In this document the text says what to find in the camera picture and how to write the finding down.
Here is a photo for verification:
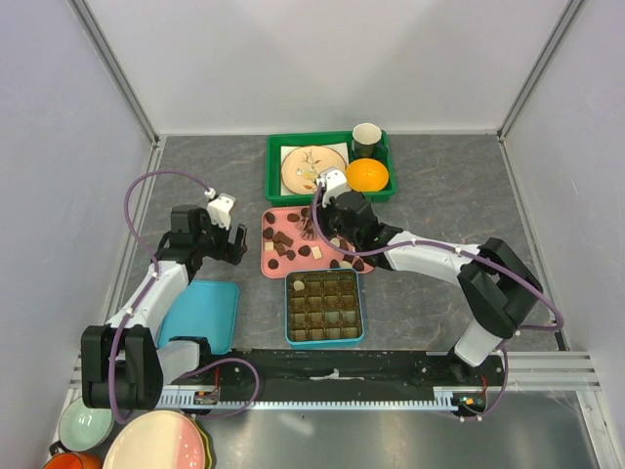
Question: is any pink chocolate tray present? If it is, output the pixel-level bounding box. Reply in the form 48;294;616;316
261;206;373;279

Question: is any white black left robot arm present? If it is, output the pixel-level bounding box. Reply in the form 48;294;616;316
80;195;247;411

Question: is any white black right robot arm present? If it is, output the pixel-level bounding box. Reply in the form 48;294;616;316
312;192;543;385

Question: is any brown plastic chocolate insert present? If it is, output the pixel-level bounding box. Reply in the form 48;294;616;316
288;272;363;342

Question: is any blue chocolate tin box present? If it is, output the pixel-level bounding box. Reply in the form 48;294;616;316
283;268;366;349

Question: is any yellow bowl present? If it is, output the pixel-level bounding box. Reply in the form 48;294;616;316
346;158;390;192

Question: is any decorated ceramic plate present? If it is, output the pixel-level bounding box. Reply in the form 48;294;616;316
279;146;347;195

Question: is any blue tin lid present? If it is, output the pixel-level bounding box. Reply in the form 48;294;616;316
157;280;239;356

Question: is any green mug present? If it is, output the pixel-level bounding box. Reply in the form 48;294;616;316
352;123;388;160

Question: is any green plastic crate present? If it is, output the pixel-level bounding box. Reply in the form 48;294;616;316
265;131;396;207

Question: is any pink white plate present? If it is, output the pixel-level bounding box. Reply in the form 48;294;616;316
103;410;213;468

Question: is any pale green bowl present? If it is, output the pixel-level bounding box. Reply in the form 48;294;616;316
59;398;114;451

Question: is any orange red mug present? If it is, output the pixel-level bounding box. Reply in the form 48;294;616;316
43;441;103;469

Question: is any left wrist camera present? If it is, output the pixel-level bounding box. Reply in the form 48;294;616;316
207;193;236;231

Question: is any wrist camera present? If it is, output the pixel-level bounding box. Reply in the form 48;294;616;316
316;167;352;197
207;193;236;231

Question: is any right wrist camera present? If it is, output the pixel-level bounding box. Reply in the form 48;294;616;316
316;167;352;197

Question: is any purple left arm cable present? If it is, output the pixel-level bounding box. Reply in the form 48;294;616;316
106;169;260;424

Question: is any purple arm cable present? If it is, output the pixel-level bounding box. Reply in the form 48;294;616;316
106;169;260;424
311;178;565;424

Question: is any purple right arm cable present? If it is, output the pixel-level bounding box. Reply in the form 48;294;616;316
311;178;565;424

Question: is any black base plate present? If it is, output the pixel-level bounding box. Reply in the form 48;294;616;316
164;349;506;391

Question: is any slotted cable duct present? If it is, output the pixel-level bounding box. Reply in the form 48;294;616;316
155;387;460;412

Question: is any aluminium frame rail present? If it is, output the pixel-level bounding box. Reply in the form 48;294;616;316
68;0;160;147

